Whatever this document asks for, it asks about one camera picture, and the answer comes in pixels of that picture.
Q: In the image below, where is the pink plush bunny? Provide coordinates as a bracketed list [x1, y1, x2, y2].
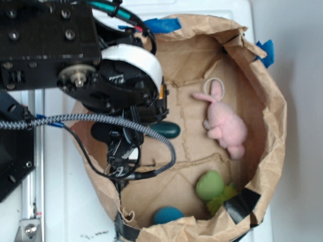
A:
[192, 78, 247, 160]

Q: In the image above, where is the blue ball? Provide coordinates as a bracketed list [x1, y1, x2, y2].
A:
[153, 206, 184, 225]

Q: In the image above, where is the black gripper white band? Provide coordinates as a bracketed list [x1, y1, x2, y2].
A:
[58, 44, 168, 176]

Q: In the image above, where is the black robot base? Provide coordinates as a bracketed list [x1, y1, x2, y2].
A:
[1, 93, 35, 201]

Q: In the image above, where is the green plush toy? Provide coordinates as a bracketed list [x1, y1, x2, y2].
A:
[195, 170, 239, 216]

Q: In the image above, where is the grey braided cable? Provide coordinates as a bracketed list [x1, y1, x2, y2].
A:
[0, 113, 177, 180]

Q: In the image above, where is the aluminium rail frame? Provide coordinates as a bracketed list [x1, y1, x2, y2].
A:
[21, 89, 46, 242]

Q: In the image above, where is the brown paper bag bin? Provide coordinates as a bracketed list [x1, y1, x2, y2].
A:
[72, 15, 287, 241]

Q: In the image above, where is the dark green toy cucumber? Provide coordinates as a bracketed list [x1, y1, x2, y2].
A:
[150, 121, 181, 139]

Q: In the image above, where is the metal corner bracket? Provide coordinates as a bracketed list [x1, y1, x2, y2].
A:
[14, 218, 42, 242]

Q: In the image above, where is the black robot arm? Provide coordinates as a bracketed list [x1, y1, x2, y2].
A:
[1, 1, 176, 180]

